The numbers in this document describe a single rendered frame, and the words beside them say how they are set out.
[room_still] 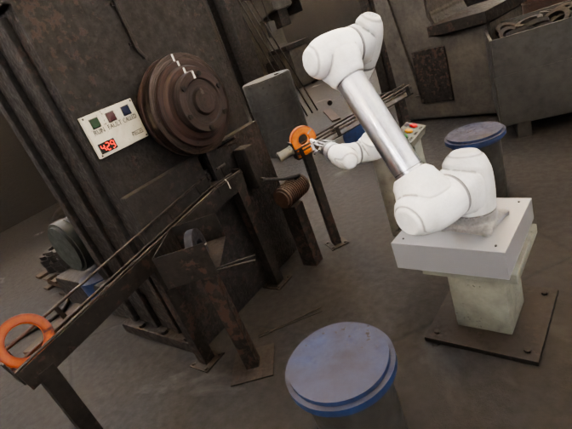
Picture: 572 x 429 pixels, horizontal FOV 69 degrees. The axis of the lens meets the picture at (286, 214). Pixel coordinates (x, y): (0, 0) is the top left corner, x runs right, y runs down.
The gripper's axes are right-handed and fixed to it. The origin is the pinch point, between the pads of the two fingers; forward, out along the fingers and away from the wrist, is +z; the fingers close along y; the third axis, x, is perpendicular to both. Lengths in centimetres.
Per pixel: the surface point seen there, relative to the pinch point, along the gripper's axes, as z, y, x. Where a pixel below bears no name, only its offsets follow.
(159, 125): -9, -69, 40
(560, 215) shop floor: -66, 92, -66
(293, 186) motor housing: 3.9, -17.6, -20.1
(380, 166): -12.1, 28.2, -23.6
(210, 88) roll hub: 3, -40, 44
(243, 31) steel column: 416, 92, 42
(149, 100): -7, -68, 50
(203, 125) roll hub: -7, -51, 32
